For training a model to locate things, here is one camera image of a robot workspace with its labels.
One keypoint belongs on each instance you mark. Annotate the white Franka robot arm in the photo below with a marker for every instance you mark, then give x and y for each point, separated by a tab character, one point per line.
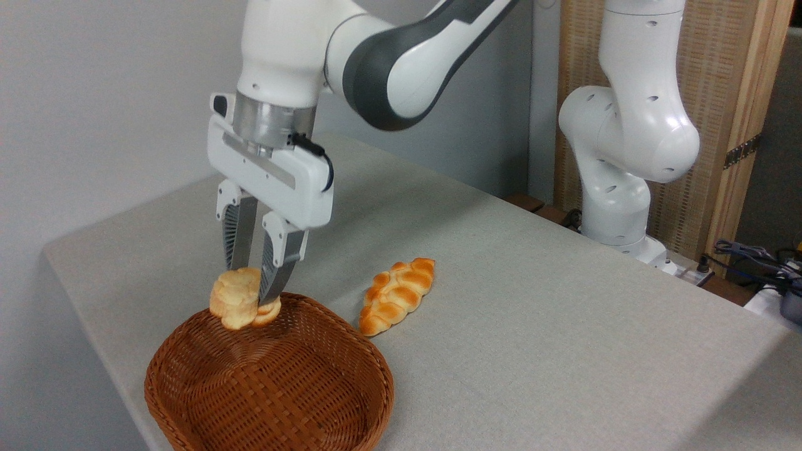
633	125

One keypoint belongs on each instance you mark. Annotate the round pale bread roll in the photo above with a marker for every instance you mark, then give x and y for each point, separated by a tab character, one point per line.
237	300

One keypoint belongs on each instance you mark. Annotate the brown wicker basket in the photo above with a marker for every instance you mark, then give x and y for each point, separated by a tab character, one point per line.
269	382

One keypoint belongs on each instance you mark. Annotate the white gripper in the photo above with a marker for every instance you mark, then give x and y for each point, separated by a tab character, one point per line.
282	181

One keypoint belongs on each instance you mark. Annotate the braided golden bread loaf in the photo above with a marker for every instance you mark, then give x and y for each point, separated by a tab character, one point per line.
396	294

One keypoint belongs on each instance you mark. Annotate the wooden slatted screen panel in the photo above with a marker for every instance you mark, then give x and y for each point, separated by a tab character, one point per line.
727	62

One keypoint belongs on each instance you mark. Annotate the metal hinge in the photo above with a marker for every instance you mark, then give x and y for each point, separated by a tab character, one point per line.
742	151

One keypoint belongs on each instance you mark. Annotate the grey tablecloth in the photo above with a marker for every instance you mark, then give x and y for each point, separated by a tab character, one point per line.
532	326

